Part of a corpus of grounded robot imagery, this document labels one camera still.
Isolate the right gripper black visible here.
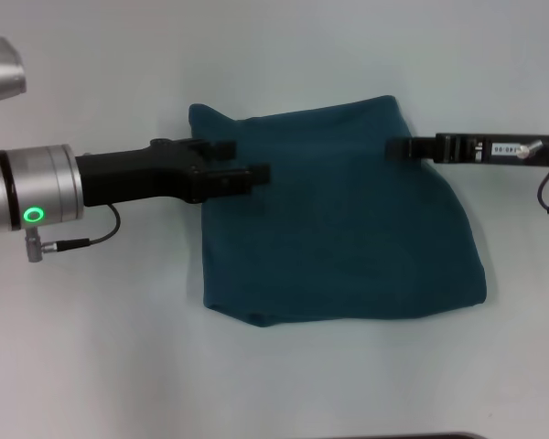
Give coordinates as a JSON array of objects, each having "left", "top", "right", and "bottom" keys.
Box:
[{"left": 386, "top": 132, "right": 549, "bottom": 166}]

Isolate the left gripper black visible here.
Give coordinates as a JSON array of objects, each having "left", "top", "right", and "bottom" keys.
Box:
[{"left": 75, "top": 137, "right": 272, "bottom": 208}]

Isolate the teal T-shirt with FREE print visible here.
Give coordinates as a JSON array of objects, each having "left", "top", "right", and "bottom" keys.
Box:
[{"left": 187, "top": 94, "right": 489, "bottom": 329}]

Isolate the right gripper cable with plug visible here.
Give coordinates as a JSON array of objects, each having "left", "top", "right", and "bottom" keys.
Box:
[{"left": 507, "top": 139, "right": 549, "bottom": 217}]

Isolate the gripper cable with plug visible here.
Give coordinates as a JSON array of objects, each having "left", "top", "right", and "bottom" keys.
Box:
[
  {"left": 25, "top": 203, "right": 122, "bottom": 263},
  {"left": 507, "top": 139, "right": 549, "bottom": 217}
]

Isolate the left gripper cable with plug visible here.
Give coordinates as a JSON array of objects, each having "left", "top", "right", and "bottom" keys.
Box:
[{"left": 25, "top": 203, "right": 122, "bottom": 263}]

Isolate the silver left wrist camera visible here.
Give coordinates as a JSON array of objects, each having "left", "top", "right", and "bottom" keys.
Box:
[{"left": 0, "top": 34, "right": 27, "bottom": 109}]

